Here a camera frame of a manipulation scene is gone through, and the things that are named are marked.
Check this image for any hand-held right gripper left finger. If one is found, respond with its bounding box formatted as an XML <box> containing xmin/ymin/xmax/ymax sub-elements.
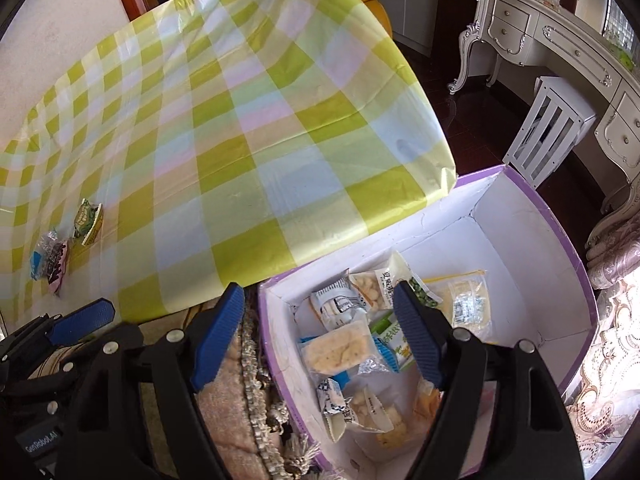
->
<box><xmin>54</xmin><ymin>282</ymin><xmax>246</xmax><ymax>480</ymax></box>

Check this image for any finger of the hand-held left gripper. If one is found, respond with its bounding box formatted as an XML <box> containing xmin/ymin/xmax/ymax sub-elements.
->
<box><xmin>50</xmin><ymin>323</ymin><xmax>143</xmax><ymax>361</ymax></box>
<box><xmin>0</xmin><ymin>298</ymin><xmax>117</xmax><ymax>361</ymax></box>

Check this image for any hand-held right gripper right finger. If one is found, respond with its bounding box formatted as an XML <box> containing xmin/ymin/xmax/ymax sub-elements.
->
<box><xmin>392</xmin><ymin>281</ymin><xmax>586</xmax><ymax>480</ymax></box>

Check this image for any dark purple snack packet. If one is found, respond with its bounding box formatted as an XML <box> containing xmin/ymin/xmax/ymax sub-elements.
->
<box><xmin>45</xmin><ymin>242</ymin><xmax>69</xmax><ymax>295</ymax></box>

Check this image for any clear zip bag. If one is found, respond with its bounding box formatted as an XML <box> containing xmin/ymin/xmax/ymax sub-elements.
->
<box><xmin>425</xmin><ymin>269</ymin><xmax>488</xmax><ymax>341</ymax></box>

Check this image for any orange bread packet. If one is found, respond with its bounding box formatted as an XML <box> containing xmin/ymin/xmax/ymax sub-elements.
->
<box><xmin>412</xmin><ymin>379</ymin><xmax>444</xmax><ymax>427</ymax></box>

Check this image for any white packet with green peas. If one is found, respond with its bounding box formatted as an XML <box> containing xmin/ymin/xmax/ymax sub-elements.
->
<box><xmin>385</xmin><ymin>251</ymin><xmax>443</xmax><ymax>311</ymax></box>

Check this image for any blue snack packet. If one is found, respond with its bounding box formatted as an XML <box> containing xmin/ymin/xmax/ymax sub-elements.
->
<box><xmin>28</xmin><ymin>232</ymin><xmax>58</xmax><ymax>281</ymax></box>

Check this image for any white and grey snack packet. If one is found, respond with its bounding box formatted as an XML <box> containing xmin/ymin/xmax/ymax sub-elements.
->
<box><xmin>310</xmin><ymin>277</ymin><xmax>368</xmax><ymax>331</ymax></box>

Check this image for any green and gold snack packet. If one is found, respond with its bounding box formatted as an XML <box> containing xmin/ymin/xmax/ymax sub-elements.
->
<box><xmin>72</xmin><ymin>198</ymin><xmax>104</xmax><ymax>247</ymax></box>

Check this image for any small white and blue packet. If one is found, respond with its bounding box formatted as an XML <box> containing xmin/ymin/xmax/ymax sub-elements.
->
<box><xmin>316</xmin><ymin>379</ymin><xmax>348</xmax><ymax>416</ymax></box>

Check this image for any purple and white cardboard box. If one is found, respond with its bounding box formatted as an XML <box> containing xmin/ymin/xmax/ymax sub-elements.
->
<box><xmin>257</xmin><ymin>164</ymin><xmax>600</xmax><ymax>480</ymax></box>

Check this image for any green and white snack packet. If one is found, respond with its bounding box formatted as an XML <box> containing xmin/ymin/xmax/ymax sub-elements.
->
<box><xmin>370</xmin><ymin>312</ymin><xmax>416</xmax><ymax>371</ymax></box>

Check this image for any striped beige fringed blanket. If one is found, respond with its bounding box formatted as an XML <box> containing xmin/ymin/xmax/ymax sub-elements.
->
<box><xmin>135</xmin><ymin>305</ymin><xmax>326</xmax><ymax>480</ymax></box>

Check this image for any clear packet of yellow crackers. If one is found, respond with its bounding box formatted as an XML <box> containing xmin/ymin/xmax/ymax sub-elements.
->
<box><xmin>299</xmin><ymin>321</ymin><xmax>401</xmax><ymax>376</ymax></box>

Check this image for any green checkered tablecloth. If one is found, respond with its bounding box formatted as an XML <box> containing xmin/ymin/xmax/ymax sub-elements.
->
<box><xmin>0</xmin><ymin>0</ymin><xmax>458</xmax><ymax>326</ymax></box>

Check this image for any pink lace bedspread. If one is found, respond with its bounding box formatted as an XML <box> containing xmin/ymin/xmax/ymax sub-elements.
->
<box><xmin>562</xmin><ymin>195</ymin><xmax>640</xmax><ymax>466</ymax></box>

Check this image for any white slatted stool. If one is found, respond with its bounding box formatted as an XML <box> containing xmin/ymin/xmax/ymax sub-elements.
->
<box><xmin>502</xmin><ymin>76</ymin><xmax>598</xmax><ymax>190</ymax></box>

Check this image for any white wardrobe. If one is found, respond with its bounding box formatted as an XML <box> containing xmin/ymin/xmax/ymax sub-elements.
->
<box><xmin>391</xmin><ymin>0</ymin><xmax>487</xmax><ymax>57</ymax></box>

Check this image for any white ornate dressing table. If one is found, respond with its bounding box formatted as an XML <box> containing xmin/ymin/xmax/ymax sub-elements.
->
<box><xmin>447</xmin><ymin>0</ymin><xmax>640</xmax><ymax>211</ymax></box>

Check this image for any yellow leather armchair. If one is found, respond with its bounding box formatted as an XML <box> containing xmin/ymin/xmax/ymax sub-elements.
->
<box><xmin>167</xmin><ymin>0</ymin><xmax>393</xmax><ymax>41</ymax></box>

